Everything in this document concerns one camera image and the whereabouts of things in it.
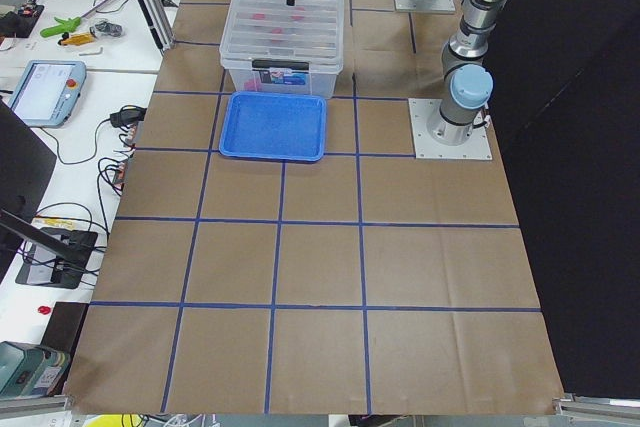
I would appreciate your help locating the clear ribbed box lid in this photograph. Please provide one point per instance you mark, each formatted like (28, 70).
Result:
(285, 12)

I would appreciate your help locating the clear plastic storage box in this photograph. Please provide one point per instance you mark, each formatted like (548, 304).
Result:
(282, 62)

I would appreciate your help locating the red block in box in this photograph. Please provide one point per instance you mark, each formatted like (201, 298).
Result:
(252, 85)

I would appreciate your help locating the blue plastic tray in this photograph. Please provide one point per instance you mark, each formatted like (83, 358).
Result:
(272, 126)

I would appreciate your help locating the black power adapter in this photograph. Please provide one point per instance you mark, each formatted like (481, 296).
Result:
(127, 116)

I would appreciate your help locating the yellow small tool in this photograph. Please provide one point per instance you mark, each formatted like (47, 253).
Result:
(68, 39)

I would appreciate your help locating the green plastic tool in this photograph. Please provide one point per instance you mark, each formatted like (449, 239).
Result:
(62, 26)

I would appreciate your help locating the teach pendant tablet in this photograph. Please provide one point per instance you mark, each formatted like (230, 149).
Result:
(47, 92)

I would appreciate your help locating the brown paper table cover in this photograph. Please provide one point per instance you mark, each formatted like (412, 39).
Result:
(367, 282)

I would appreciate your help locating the black monitor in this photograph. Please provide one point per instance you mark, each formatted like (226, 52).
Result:
(27, 165)

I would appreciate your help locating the black monitor stand base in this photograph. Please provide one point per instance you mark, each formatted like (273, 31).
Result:
(44, 268)

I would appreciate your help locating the black box latch handle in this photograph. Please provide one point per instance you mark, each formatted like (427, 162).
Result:
(263, 64)

